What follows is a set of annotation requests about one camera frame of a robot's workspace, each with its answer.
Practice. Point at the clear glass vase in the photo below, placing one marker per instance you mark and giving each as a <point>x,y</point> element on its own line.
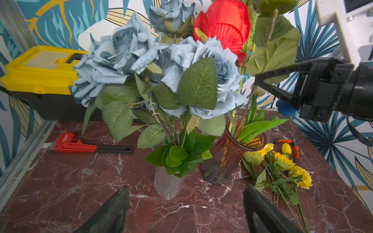
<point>167,186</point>

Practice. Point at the dark tinted glass vase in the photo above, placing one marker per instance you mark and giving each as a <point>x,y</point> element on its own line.
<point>227,154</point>

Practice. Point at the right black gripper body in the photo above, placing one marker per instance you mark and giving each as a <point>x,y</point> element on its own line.
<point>333,85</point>

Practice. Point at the orange handled pliers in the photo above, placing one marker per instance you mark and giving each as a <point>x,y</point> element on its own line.
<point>294,147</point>

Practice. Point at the yellow black toolbox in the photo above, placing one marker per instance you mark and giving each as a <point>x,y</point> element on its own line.
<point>43,77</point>

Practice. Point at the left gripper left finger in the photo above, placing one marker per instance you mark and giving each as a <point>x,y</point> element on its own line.
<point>110,218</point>

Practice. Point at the yellow marigold flower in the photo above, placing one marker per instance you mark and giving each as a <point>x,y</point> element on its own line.
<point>298,178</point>

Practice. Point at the grey blue rose bunch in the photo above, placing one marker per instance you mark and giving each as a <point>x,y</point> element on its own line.
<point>181,78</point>

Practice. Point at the tall mixed flower bouquet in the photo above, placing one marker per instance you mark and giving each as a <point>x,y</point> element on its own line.
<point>256,31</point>

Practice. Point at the yellow tulip flower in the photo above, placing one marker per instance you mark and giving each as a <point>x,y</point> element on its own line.
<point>286,149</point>

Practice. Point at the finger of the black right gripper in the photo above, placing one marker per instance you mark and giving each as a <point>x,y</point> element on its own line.
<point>286,84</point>

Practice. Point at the yellow sunflower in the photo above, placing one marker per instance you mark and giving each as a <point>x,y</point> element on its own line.
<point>253,159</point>
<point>283,184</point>

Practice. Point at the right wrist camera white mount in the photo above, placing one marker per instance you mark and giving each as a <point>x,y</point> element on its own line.
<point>353,21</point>

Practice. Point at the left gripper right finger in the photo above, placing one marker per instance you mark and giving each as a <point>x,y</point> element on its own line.
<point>262,216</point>

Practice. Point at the red pipe wrench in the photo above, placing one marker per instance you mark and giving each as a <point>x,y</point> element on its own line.
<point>68,143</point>

